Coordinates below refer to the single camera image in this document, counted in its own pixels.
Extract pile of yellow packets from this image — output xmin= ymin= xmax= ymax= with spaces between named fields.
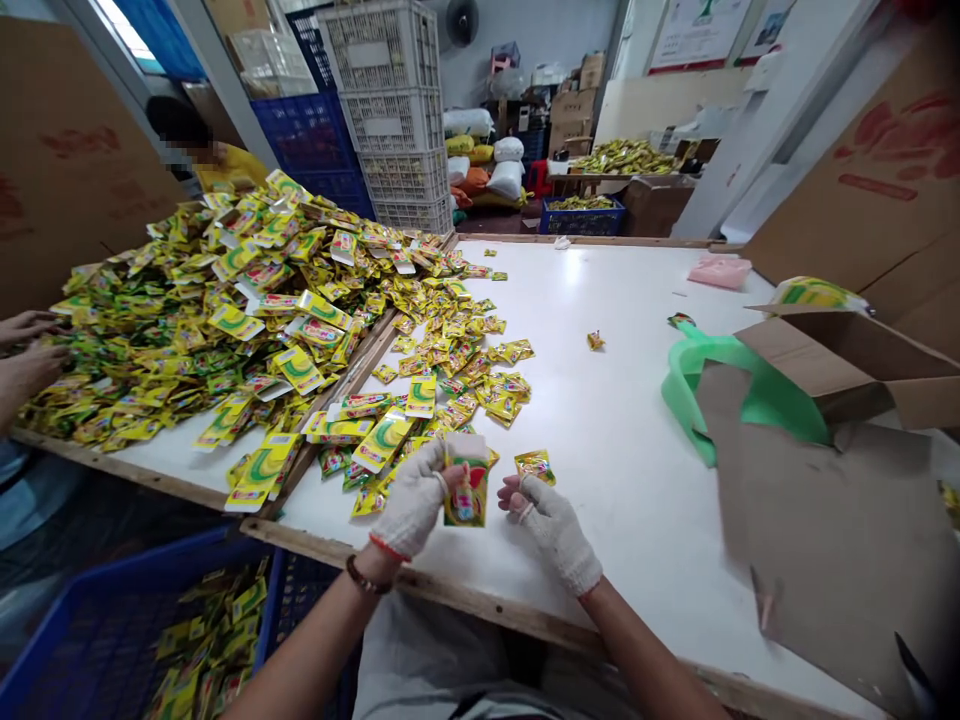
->
xmin=16 ymin=169 xmax=538 ymax=520

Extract small yellow snack packet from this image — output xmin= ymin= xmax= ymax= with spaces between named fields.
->
xmin=513 ymin=448 xmax=559 ymax=488

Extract person's right hand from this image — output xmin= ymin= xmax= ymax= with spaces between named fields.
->
xmin=497 ymin=472 xmax=605 ymax=598

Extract roll of yellow packaging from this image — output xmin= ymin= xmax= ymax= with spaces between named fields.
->
xmin=772 ymin=275 xmax=871 ymax=316

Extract stack of cardboard boxes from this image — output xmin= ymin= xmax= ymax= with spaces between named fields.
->
xmin=545 ymin=50 xmax=609 ymax=155

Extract blue plastic crate with packets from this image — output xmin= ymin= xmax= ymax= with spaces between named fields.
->
xmin=0 ymin=524 xmax=354 ymax=720

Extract brown cardboard sheet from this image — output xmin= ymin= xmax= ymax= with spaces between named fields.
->
xmin=692 ymin=362 xmax=960 ymax=718

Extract black pointed object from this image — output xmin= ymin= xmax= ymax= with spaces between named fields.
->
xmin=893 ymin=632 xmax=943 ymax=720

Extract person's right fingers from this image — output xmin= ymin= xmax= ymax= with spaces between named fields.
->
xmin=497 ymin=472 xmax=547 ymax=526

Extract person's left hand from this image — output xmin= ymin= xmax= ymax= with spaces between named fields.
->
xmin=368 ymin=438 xmax=452 ymax=562

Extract large cardboard panel red print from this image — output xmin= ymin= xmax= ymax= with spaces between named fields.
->
xmin=742 ymin=29 xmax=960 ymax=361
xmin=0 ymin=16 xmax=193 ymax=319

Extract person's body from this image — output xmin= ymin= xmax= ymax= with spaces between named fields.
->
xmin=404 ymin=671 xmax=646 ymax=720

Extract wall poster red border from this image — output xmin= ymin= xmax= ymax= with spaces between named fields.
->
xmin=647 ymin=0 xmax=754 ymax=76

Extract blue crate of yellow packets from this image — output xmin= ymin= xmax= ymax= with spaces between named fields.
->
xmin=539 ymin=194 xmax=628 ymax=237

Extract open cardboard box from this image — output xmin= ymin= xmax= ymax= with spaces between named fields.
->
xmin=733 ymin=302 xmax=960 ymax=432

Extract person's left fingers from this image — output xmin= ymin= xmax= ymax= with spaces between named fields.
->
xmin=421 ymin=438 xmax=452 ymax=498

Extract yellow pouch with white flap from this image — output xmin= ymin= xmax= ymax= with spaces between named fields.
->
xmin=440 ymin=430 xmax=501 ymax=529

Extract brown cardboard carton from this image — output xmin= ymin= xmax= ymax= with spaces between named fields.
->
xmin=619 ymin=173 xmax=699 ymax=239

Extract green plastic scoop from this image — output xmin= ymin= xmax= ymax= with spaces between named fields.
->
xmin=660 ymin=320 xmax=834 ymax=469

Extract table with yellow packet heap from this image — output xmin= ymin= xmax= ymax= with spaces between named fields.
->
xmin=547 ymin=137 xmax=688 ymax=198

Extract stack of blue crates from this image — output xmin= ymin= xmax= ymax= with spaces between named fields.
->
xmin=249 ymin=7 xmax=376 ymax=220

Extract heap of filled sacks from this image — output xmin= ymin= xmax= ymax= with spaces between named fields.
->
xmin=442 ymin=107 xmax=535 ymax=213

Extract stack of grey crates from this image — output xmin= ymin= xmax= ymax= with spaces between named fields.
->
xmin=314 ymin=0 xmax=455 ymax=235

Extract wall fan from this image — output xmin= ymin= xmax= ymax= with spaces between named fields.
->
xmin=442 ymin=0 xmax=481 ymax=48

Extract pink plastic bag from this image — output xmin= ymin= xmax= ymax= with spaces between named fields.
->
xmin=686 ymin=253 xmax=754 ymax=289

